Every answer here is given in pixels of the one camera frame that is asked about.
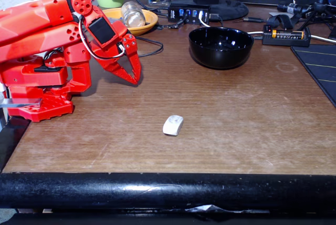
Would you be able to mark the black mat with lines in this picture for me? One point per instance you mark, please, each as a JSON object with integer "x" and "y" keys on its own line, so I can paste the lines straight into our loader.
{"x": 319, "y": 64}

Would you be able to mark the white eraser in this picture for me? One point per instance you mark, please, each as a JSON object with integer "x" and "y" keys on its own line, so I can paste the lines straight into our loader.
{"x": 172, "y": 126}

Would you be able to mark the yellow dish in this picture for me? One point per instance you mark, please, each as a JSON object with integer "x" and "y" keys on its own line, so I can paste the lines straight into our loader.
{"x": 149, "y": 22}

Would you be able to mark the black glossy bowl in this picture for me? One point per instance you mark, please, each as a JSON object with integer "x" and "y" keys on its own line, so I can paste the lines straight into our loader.
{"x": 220, "y": 51}

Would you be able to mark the black USB hub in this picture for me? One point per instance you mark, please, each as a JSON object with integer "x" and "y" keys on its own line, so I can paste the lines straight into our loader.
{"x": 174, "y": 13}

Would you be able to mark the clear glass jar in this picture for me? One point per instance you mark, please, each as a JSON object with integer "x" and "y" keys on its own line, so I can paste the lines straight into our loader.
{"x": 133, "y": 16}

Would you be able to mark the yellow black battery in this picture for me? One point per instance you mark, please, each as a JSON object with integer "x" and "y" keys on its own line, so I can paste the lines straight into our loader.
{"x": 287, "y": 34}

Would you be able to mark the black audio plug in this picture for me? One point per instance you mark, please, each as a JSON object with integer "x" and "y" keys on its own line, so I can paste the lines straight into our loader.
{"x": 253, "y": 20}

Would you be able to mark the black battery charger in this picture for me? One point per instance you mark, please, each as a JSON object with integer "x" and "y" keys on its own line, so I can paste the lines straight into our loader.
{"x": 286, "y": 41}

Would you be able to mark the black flashlight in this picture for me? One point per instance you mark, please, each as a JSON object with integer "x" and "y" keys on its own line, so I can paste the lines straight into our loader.
{"x": 294, "y": 8}

